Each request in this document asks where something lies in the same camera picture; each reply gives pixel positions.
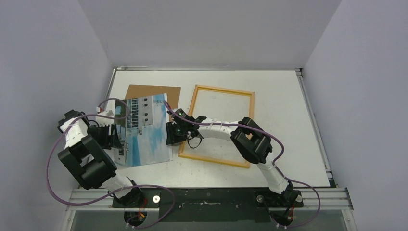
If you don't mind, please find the printed building photo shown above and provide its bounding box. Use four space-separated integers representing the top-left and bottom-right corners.
114 93 173 167

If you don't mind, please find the yellow wooden picture frame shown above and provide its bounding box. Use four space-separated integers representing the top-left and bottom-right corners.
178 84 255 169

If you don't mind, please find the clear glass sheet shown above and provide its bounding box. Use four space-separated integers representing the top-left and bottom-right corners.
185 90 253 163

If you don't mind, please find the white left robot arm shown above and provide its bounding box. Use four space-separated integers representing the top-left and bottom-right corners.
57 110 145 207

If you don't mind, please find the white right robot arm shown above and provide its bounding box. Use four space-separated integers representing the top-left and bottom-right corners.
166 109 303 206

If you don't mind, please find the brown cardboard backing board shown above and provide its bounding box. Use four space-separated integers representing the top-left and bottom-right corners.
125 85 181 109

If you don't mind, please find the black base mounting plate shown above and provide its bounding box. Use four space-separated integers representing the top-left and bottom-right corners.
112 187 304 224

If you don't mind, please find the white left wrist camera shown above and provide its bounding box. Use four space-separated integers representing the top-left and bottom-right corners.
95 110 115 127

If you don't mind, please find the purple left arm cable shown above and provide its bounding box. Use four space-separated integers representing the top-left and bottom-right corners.
46 97 176 231

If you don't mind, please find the aluminium front rail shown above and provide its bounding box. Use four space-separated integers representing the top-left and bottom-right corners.
66 188 354 212

